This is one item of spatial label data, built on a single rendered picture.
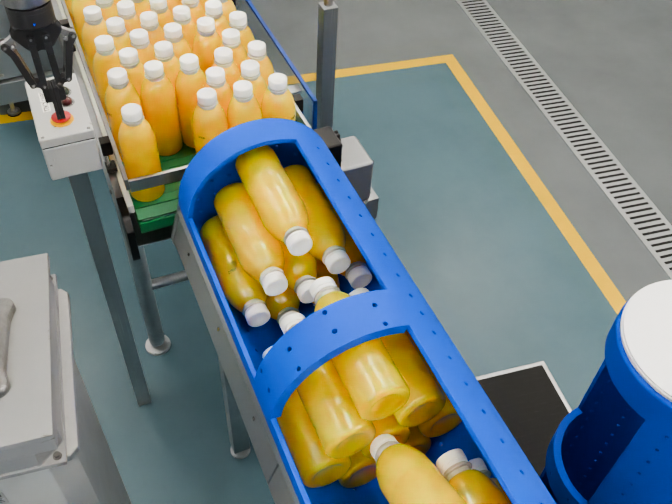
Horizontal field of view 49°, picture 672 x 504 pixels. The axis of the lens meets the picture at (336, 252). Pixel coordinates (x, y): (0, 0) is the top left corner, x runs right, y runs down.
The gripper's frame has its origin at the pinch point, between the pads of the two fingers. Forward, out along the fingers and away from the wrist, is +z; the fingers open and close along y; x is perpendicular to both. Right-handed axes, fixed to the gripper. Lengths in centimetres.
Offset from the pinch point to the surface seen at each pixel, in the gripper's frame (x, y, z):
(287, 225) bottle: 50, -27, -4
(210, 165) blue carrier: 34.2, -20.0, -5.6
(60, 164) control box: 5.1, 2.6, 11.0
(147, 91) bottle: -7.7, -17.9, 7.7
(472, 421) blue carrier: 91, -35, -8
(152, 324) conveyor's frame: -20, -9, 100
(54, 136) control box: 4.6, 2.1, 4.7
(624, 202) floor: -22, -197, 114
